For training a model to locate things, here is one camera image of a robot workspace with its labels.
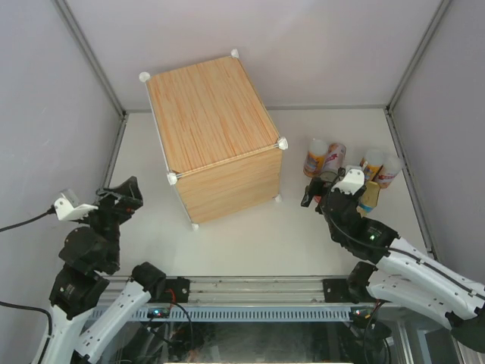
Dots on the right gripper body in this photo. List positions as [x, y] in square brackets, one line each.
[355, 198]

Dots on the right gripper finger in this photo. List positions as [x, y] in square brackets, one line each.
[315, 190]
[341, 172]

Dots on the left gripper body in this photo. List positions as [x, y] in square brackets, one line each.
[107, 219]

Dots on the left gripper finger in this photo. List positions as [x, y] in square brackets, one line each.
[107, 193]
[128, 194]

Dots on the pink red porridge can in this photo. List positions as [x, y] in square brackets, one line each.
[335, 156]

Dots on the yellow porridge can with spoon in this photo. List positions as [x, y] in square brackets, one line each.
[371, 163]

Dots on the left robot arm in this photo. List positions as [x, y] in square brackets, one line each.
[91, 253]

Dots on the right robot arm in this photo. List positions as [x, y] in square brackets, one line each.
[390, 269]

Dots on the dark tomato tin can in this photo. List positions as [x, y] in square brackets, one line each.
[328, 176]

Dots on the rectangular blue gold tin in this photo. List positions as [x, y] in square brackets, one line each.
[369, 199]

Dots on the pink porridge can clear lid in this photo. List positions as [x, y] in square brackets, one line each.
[390, 169]

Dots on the wooden cube cabinet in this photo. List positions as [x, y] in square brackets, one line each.
[222, 151]

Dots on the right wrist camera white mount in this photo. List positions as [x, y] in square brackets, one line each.
[351, 182]

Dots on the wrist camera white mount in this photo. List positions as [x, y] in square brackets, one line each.
[69, 208]
[351, 182]

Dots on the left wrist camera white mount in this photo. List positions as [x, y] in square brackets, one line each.
[69, 208]

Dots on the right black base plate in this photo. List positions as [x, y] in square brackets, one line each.
[336, 290]

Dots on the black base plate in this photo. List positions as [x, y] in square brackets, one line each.
[336, 290]
[171, 290]

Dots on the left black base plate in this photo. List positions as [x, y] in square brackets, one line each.
[171, 290]

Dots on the blue slotted cable duct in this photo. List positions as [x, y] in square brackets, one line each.
[242, 314]

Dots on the aluminium mounting rail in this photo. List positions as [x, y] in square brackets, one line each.
[258, 291]

